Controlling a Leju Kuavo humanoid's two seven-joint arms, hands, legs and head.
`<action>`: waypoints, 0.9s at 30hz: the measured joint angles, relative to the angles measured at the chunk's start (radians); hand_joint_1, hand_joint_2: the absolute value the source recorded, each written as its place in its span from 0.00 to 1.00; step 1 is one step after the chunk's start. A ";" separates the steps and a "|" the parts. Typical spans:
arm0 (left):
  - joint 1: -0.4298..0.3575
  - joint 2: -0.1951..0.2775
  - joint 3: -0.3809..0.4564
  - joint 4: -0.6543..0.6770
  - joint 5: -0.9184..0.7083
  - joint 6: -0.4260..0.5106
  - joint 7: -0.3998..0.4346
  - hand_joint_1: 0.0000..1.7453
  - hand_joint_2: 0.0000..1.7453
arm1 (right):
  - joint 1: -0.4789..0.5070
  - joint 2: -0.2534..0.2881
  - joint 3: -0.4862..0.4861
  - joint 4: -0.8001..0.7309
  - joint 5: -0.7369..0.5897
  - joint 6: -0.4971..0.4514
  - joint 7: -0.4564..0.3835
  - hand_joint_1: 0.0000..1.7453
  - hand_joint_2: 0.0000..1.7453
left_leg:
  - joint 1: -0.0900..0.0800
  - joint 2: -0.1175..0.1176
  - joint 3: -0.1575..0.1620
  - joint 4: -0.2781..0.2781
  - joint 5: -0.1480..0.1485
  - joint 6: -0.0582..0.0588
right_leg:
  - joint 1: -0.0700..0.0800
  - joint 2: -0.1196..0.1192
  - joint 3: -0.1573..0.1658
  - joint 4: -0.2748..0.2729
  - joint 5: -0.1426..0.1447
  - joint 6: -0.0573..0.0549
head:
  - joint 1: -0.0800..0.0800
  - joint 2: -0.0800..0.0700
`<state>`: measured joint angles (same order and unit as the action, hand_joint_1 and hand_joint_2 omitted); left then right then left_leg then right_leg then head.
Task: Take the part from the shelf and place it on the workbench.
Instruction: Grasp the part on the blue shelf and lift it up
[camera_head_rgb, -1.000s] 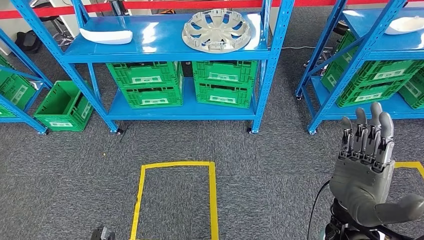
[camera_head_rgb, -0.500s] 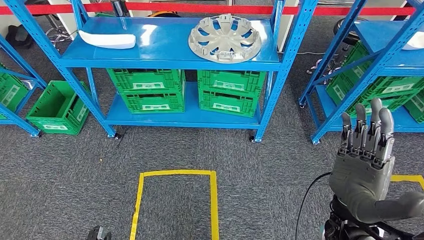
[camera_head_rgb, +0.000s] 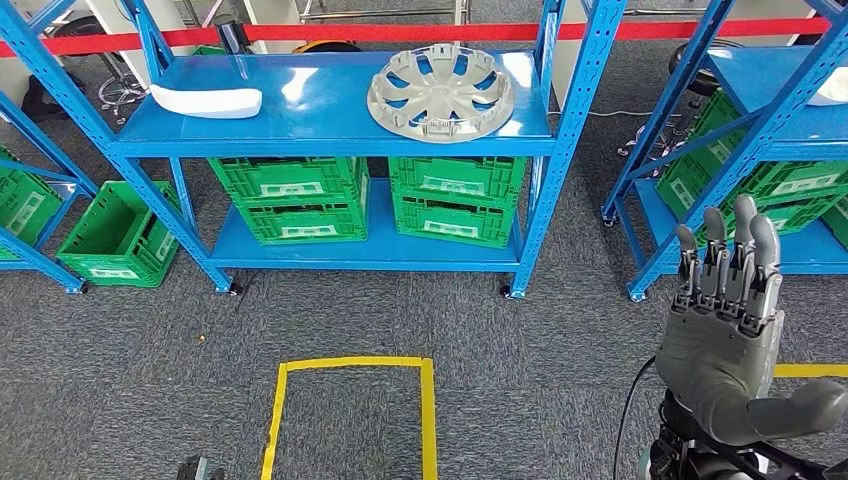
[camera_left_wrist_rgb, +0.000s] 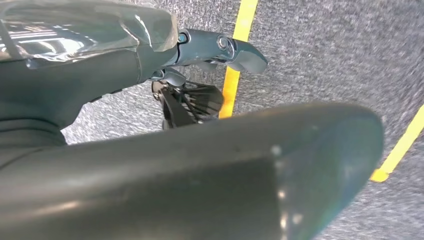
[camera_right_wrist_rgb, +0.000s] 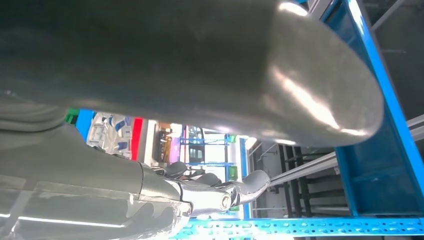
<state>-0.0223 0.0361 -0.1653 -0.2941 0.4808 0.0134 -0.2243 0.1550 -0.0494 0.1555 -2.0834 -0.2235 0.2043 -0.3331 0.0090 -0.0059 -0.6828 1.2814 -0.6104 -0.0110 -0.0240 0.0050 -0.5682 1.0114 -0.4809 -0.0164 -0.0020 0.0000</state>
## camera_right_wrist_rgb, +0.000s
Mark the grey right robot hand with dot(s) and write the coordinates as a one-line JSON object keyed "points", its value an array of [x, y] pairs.
{"points": [[165, 59]]}

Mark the distant blue shelf rack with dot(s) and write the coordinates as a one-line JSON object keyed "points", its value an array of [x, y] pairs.
{"points": [[243, 159]]}

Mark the blue metal shelf rack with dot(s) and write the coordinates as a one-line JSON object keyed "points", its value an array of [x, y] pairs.
{"points": [[374, 182]]}

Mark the red barrier tape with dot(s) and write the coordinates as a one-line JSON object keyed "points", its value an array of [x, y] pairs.
{"points": [[137, 139]]}

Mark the monitor screen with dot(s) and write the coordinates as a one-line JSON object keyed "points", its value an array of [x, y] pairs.
{"points": [[169, 145]]}

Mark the green plastic crate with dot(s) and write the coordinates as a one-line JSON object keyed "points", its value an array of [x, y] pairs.
{"points": [[71, 116]]}

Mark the grey metal ceiling rail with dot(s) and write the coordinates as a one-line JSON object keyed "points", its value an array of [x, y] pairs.
{"points": [[308, 167]]}

